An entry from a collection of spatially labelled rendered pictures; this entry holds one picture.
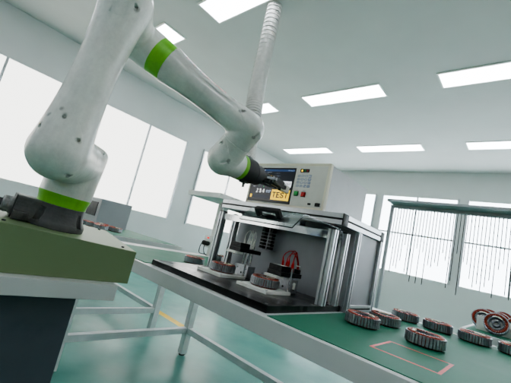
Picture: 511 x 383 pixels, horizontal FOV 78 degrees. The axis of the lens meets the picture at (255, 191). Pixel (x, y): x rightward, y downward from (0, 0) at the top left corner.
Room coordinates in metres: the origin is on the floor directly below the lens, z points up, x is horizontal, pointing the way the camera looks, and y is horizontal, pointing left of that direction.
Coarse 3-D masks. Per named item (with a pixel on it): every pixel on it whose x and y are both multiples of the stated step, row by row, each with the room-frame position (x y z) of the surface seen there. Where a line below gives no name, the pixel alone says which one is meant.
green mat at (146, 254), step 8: (136, 248) 1.81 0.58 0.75; (144, 248) 1.92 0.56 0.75; (152, 248) 2.03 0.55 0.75; (136, 256) 1.49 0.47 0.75; (144, 256) 1.56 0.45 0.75; (152, 256) 1.63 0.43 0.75; (160, 256) 1.72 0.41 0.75; (168, 256) 1.80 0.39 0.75; (176, 256) 1.91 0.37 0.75; (184, 256) 2.02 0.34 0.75; (200, 256) 2.29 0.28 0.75
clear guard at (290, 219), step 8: (248, 216) 1.14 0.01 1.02; (256, 216) 1.12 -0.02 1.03; (264, 216) 1.11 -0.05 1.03; (272, 216) 1.09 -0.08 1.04; (288, 216) 1.05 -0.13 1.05; (296, 216) 1.04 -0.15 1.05; (304, 216) 1.06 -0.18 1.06; (272, 224) 1.05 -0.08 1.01; (280, 224) 1.03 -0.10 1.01; (288, 224) 1.01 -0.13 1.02; (312, 224) 1.29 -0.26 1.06; (320, 224) 1.22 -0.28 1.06; (328, 224) 1.16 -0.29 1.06
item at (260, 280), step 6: (252, 276) 1.20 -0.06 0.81; (258, 276) 1.19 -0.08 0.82; (264, 276) 1.26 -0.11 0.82; (252, 282) 1.20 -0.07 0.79; (258, 282) 1.18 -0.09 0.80; (264, 282) 1.18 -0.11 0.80; (270, 282) 1.17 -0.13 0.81; (276, 282) 1.19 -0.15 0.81; (270, 288) 1.18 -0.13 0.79; (276, 288) 1.20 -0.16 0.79
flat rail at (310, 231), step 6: (228, 216) 1.56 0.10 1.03; (234, 216) 1.53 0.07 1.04; (240, 216) 1.50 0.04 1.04; (240, 222) 1.50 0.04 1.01; (246, 222) 1.47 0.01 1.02; (252, 222) 1.44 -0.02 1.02; (276, 228) 1.35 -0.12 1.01; (282, 228) 1.33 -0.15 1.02; (288, 228) 1.30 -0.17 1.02; (294, 228) 1.28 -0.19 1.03; (300, 228) 1.26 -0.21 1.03; (306, 228) 1.25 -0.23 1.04; (312, 228) 1.23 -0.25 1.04; (306, 234) 1.24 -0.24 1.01; (312, 234) 1.23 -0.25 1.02; (318, 234) 1.21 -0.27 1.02; (324, 234) 1.19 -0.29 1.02
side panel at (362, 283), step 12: (360, 240) 1.29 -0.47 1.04; (372, 240) 1.41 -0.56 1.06; (360, 252) 1.33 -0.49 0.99; (372, 252) 1.42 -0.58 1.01; (360, 264) 1.35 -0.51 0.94; (372, 264) 1.44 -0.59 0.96; (360, 276) 1.36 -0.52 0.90; (372, 276) 1.46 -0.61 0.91; (348, 288) 1.27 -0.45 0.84; (360, 288) 1.38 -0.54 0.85; (372, 288) 1.45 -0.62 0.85; (348, 300) 1.27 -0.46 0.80; (360, 300) 1.40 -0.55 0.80; (372, 300) 1.46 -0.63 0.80
